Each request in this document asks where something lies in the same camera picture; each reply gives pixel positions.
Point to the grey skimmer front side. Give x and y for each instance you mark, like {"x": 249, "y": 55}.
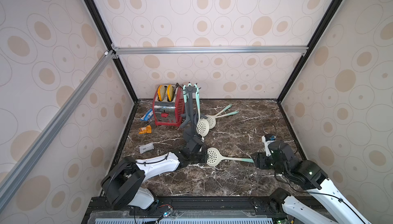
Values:
{"x": 187, "y": 119}

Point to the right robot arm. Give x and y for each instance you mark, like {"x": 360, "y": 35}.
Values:
{"x": 280, "y": 158}

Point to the left aluminium rail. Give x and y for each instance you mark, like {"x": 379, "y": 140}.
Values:
{"x": 22, "y": 169}

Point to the cream skimmer pile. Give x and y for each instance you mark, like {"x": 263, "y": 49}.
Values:
{"x": 212, "y": 120}
{"x": 223, "y": 110}

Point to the blue snack packet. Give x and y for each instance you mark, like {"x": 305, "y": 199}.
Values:
{"x": 147, "y": 116}

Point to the grey utensil rack stand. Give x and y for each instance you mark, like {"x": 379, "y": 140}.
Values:
{"x": 189, "y": 125}

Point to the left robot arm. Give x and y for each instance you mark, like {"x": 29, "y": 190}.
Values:
{"x": 123, "y": 184}

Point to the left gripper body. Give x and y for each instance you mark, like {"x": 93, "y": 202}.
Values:
{"x": 199, "y": 157}

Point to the grey skimmer teal handle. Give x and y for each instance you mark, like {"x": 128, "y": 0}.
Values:
{"x": 185, "y": 97}

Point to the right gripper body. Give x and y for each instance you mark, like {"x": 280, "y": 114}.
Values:
{"x": 261, "y": 160}

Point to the back aluminium rail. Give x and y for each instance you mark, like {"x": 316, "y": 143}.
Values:
{"x": 209, "y": 50}

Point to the yellow toast slice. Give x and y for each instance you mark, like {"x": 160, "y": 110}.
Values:
{"x": 161, "y": 93}
{"x": 170, "y": 93}

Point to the red chrome toaster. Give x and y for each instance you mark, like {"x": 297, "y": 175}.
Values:
{"x": 169, "y": 113}

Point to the aluminium rail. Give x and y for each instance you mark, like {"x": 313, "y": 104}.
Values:
{"x": 209, "y": 50}
{"x": 22, "y": 169}

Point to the left yellow toast slice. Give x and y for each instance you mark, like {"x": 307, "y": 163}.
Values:
{"x": 161, "y": 93}

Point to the orange snack packet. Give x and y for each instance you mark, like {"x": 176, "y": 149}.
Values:
{"x": 145, "y": 130}

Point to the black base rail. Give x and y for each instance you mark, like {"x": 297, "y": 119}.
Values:
{"x": 186, "y": 206}

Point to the right yellow toast slice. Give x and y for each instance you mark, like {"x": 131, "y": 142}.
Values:
{"x": 170, "y": 93}

